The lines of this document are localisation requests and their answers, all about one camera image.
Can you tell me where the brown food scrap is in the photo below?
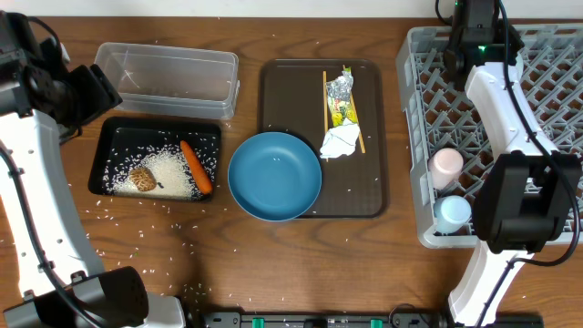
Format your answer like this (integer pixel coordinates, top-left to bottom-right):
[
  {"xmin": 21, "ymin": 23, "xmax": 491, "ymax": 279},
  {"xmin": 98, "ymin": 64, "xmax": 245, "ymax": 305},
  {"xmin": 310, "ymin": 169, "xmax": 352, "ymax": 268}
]
[{"xmin": 128, "ymin": 167, "xmax": 157, "ymax": 192}]

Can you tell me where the orange carrot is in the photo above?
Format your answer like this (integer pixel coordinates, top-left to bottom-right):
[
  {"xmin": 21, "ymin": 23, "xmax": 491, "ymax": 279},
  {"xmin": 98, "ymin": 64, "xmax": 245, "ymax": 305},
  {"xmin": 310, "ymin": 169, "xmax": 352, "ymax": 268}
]
[{"xmin": 179, "ymin": 140, "xmax": 213, "ymax": 195}]

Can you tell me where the dark blue plate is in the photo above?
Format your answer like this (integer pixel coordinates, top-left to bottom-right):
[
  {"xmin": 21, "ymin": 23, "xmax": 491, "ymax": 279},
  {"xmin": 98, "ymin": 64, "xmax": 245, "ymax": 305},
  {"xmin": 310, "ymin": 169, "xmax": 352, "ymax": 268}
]
[{"xmin": 228, "ymin": 132, "xmax": 322, "ymax": 221}]

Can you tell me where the green foil snack wrapper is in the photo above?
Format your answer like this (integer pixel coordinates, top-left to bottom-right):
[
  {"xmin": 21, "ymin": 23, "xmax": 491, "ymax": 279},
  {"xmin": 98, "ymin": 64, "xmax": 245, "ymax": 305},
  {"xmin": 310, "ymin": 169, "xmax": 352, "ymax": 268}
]
[{"xmin": 325, "ymin": 67, "xmax": 358, "ymax": 127}]

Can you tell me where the white tissue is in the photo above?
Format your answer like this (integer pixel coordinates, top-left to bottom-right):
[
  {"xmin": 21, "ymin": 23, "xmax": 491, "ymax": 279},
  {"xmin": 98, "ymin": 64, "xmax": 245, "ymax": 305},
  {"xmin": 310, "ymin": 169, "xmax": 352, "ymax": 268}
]
[{"xmin": 320, "ymin": 118, "xmax": 360, "ymax": 159}]

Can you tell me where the pink cup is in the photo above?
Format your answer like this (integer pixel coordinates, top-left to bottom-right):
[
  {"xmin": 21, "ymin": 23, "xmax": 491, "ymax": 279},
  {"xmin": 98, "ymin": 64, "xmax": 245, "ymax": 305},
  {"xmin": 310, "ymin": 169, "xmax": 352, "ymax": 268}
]
[{"xmin": 428, "ymin": 148, "xmax": 464, "ymax": 190}]

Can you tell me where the light blue cup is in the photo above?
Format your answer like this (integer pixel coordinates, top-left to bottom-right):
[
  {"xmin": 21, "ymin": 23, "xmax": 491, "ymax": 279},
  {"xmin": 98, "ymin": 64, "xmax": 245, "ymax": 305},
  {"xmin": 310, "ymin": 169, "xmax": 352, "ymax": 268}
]
[{"xmin": 434, "ymin": 195, "xmax": 472, "ymax": 234}]

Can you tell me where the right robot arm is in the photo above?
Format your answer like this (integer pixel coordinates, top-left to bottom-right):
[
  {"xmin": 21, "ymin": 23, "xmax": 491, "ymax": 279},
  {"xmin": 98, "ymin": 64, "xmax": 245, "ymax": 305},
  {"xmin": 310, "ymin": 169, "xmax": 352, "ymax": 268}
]
[{"xmin": 445, "ymin": 0, "xmax": 582, "ymax": 327}]

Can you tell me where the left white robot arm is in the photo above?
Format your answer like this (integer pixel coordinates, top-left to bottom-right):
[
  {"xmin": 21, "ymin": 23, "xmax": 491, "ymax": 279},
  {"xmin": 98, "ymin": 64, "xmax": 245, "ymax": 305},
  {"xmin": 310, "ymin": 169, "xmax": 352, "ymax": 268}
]
[{"xmin": 1, "ymin": 12, "xmax": 187, "ymax": 328}]

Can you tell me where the black waste tray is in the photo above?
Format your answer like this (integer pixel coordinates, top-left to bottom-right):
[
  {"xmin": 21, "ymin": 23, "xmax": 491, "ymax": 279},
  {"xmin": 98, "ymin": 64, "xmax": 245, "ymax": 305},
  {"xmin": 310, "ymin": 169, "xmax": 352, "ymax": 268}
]
[{"xmin": 88, "ymin": 117, "xmax": 221, "ymax": 202}]

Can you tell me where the grey dishwasher rack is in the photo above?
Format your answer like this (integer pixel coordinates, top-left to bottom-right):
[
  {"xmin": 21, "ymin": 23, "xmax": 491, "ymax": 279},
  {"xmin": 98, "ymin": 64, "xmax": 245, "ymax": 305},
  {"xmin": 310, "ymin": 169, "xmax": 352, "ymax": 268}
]
[{"xmin": 396, "ymin": 23, "xmax": 582, "ymax": 249}]

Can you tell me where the clear plastic bin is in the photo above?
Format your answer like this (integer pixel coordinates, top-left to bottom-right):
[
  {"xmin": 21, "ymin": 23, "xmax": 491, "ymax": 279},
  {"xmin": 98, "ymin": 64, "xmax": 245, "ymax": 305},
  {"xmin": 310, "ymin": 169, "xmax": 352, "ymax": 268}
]
[{"xmin": 95, "ymin": 42, "xmax": 240, "ymax": 120}]

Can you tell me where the pile of white rice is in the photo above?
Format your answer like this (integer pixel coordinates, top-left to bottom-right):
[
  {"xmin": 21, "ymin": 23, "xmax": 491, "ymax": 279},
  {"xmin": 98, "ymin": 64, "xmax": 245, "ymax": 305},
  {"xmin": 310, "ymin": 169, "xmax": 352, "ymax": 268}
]
[{"xmin": 92, "ymin": 128, "xmax": 220, "ymax": 201}]

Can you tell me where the dark brown serving tray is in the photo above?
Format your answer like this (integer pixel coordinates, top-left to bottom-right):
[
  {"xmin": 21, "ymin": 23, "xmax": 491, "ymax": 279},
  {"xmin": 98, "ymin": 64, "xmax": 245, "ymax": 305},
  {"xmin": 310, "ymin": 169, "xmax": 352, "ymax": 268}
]
[{"xmin": 258, "ymin": 59, "xmax": 390, "ymax": 219}]

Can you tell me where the wooden chopstick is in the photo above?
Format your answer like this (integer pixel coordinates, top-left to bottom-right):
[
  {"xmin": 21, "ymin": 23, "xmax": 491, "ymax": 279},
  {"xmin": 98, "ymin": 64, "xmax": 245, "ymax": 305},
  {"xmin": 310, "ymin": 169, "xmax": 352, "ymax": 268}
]
[
  {"xmin": 343, "ymin": 65, "xmax": 366, "ymax": 154},
  {"xmin": 322, "ymin": 70, "xmax": 329, "ymax": 136}
]

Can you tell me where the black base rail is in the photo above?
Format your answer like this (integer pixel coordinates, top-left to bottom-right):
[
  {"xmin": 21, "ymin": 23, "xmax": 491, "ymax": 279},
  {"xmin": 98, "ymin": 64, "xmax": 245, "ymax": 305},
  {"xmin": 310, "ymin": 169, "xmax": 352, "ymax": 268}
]
[{"xmin": 199, "ymin": 304, "xmax": 546, "ymax": 328}]

